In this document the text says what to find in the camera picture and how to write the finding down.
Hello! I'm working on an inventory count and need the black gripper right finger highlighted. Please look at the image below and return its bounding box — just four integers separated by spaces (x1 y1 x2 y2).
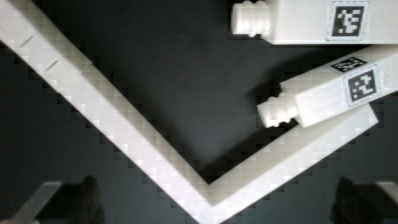
331 177 398 224

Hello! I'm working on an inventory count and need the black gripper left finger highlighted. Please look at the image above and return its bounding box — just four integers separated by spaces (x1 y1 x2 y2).
11 175 107 224

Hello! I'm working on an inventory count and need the white desk leg two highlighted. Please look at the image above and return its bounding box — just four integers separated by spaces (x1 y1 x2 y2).
258 45 398 127

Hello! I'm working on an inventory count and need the white desk leg one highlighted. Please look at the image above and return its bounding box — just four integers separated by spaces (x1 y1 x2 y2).
231 0 398 45

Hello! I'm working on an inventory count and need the white L-shaped obstacle fence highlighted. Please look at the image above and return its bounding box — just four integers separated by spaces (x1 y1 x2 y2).
0 0 379 224

